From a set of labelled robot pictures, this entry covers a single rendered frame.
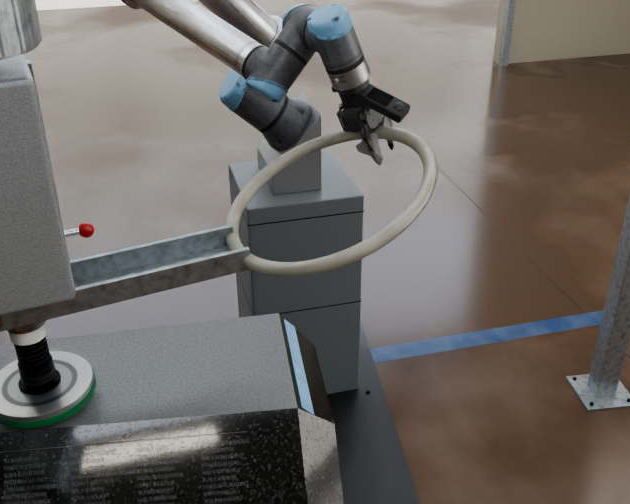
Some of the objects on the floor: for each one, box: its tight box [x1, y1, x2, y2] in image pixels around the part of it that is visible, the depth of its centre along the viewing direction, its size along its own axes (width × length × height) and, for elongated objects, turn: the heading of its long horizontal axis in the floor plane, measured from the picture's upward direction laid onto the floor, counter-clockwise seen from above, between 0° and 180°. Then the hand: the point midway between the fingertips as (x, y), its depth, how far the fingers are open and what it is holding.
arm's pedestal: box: [228, 153, 370, 394], centre depth 285 cm, size 50×50×85 cm
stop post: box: [566, 124, 630, 412], centre depth 266 cm, size 20×20×109 cm
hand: (387, 152), depth 179 cm, fingers closed on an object, 5 cm apart
